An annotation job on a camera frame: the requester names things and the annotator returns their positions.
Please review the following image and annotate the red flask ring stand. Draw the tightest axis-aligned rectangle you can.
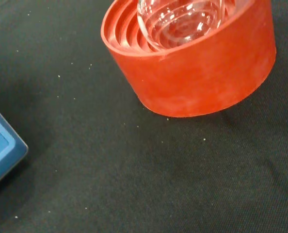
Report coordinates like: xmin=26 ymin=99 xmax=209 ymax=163
xmin=100 ymin=0 xmax=277 ymax=118

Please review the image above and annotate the clear round-bottom flask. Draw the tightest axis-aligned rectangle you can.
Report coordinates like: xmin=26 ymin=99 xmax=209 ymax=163
xmin=136 ymin=0 xmax=237 ymax=52

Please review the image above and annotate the blue base heater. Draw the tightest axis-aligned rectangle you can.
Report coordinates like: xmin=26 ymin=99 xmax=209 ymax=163
xmin=0 ymin=100 xmax=29 ymax=191

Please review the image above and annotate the black bench cloth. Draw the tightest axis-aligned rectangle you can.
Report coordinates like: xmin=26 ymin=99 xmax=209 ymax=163
xmin=0 ymin=0 xmax=288 ymax=233

